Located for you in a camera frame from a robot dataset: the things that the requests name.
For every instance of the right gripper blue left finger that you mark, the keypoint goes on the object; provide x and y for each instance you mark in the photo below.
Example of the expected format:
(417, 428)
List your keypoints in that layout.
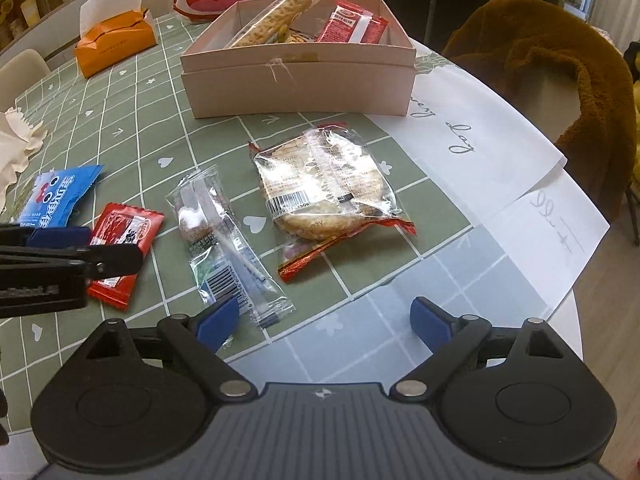
(193, 342)

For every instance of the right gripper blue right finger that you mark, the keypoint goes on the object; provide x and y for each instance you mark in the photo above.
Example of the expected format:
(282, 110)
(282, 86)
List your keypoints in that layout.
(454, 342)

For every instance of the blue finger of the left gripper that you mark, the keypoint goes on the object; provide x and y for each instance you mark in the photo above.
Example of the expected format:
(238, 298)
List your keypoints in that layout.
(59, 238)
(111, 261)

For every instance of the small red snack packet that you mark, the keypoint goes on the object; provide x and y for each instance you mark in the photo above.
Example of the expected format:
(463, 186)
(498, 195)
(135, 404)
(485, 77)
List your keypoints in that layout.
(121, 224)

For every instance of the blue seaweed snack packet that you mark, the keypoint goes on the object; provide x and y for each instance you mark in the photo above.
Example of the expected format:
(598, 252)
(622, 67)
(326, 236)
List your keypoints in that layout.
(55, 194)

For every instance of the clear small candy packet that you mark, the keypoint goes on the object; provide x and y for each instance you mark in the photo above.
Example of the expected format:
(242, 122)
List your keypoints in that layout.
(221, 260)

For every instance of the round rice cracker packet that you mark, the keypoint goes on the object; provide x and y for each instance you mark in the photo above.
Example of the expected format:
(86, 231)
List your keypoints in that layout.
(320, 188)

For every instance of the long cracker stick packet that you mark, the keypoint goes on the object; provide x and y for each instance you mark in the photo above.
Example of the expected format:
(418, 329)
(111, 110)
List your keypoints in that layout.
(271, 24)

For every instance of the round bread bun packet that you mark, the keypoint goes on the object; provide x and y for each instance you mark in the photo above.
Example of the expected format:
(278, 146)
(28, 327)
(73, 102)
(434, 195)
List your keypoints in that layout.
(292, 36)

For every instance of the red spicy strip packet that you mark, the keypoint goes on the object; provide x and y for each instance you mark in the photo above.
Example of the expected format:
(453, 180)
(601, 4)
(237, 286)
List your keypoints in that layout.
(352, 24)

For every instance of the cream illustrated tote bag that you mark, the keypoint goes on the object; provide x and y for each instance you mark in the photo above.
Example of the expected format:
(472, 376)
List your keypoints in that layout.
(19, 141)

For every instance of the green grid tablecloth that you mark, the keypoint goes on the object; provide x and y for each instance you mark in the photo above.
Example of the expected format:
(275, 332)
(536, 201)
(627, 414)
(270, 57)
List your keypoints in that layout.
(343, 318)

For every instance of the white paper sheet lower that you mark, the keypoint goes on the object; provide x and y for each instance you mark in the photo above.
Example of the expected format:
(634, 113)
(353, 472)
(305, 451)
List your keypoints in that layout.
(550, 233)

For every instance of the white paper sheet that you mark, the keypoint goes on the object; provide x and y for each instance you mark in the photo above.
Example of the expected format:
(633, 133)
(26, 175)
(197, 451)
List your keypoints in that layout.
(550, 233)
(482, 152)

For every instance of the beige chair left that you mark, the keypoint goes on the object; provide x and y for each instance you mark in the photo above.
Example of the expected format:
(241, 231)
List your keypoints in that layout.
(19, 74)

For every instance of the white paper sheet upper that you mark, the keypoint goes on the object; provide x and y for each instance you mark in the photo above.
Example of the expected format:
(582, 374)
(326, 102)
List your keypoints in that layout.
(482, 152)

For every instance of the orange tissue box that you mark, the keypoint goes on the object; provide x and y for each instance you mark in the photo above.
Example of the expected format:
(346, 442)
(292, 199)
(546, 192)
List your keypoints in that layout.
(114, 40)

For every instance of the white tissue paper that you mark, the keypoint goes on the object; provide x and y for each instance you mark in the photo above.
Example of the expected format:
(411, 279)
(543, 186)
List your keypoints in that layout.
(94, 12)

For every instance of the pink cardboard box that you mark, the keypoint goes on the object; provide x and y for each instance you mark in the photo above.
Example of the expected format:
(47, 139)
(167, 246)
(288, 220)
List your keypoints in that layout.
(290, 78)

